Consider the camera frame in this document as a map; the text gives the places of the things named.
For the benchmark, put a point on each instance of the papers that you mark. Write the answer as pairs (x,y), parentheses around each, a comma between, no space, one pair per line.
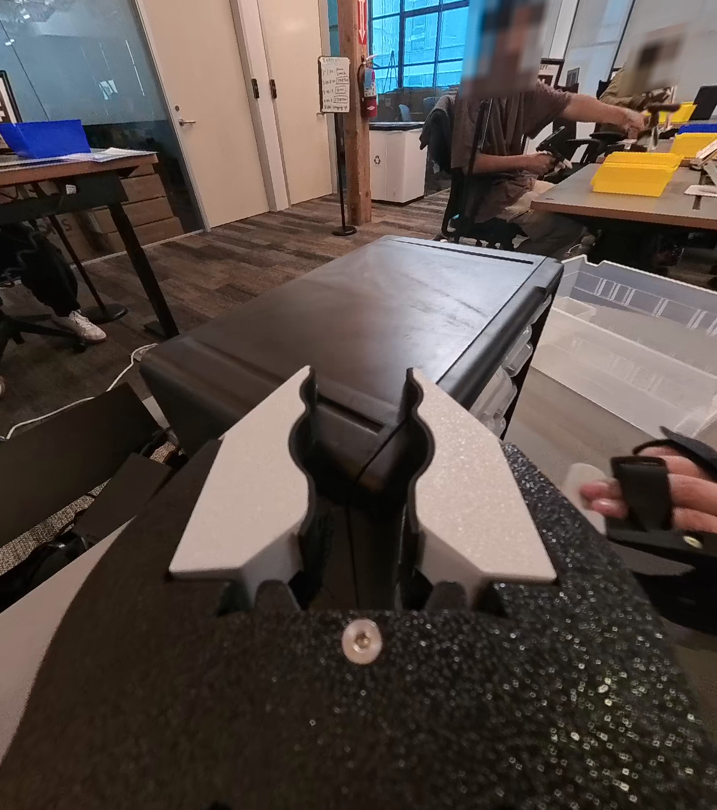
(121,153)

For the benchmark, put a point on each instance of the rows of clear drawers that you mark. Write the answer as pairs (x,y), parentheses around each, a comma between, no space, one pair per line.
(510,373)

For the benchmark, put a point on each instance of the person's right hand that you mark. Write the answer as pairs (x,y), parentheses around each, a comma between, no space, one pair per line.
(706,500)

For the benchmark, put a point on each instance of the stack of cardboard boxes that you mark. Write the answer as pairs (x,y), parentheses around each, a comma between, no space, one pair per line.
(149,209)

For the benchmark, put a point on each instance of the blue plastic bin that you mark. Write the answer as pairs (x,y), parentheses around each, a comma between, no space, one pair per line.
(48,139)

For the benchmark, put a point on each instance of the white recycling bin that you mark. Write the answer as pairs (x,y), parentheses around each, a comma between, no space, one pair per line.
(396,161)

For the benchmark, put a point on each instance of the black office chair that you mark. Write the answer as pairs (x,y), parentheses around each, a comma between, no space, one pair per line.
(459,209)
(10,329)

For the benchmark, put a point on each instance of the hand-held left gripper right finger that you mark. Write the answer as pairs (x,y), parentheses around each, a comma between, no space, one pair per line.
(478,493)

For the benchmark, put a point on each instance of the whiteboard sign stand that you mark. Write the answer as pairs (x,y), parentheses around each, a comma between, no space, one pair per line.
(334,85)

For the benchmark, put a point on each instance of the black drawer cabinet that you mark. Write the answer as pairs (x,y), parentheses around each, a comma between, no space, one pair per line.
(396,304)

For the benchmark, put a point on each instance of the white door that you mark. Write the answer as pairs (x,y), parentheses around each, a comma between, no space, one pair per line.
(206,114)
(298,101)

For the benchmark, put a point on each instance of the wooden post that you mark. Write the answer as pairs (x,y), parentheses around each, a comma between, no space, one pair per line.
(352,158)

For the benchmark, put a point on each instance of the wooden desk with black legs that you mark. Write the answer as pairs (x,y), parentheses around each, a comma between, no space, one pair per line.
(80,171)

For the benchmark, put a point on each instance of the yellow plastic bin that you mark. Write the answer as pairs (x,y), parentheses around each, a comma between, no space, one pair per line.
(700,144)
(633,174)
(681,112)

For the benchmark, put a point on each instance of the red fire extinguisher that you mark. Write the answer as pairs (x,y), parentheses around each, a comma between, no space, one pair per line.
(369,85)

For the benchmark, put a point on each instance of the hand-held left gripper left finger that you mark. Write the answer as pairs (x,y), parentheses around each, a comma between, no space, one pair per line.
(250,481)

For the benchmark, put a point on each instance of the large clear storage bin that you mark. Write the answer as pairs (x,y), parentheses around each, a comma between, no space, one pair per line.
(637,342)

